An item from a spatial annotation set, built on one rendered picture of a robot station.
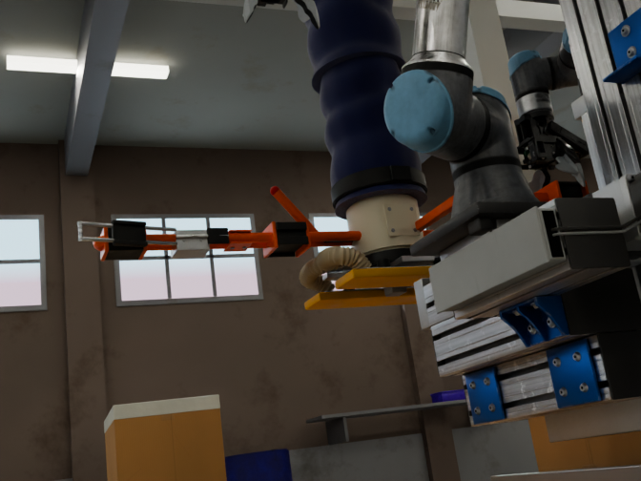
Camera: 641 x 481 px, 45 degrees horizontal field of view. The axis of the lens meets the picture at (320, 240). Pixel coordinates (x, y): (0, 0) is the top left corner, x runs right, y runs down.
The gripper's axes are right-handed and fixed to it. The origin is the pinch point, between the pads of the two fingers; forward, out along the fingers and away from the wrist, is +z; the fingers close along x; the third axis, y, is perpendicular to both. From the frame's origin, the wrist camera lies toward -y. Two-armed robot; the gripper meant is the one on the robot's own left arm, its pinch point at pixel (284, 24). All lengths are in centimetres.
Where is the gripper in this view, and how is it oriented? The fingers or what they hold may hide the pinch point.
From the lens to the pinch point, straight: 156.6
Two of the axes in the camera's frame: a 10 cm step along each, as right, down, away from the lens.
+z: 1.4, 9.5, -2.8
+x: -9.2, 0.2, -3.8
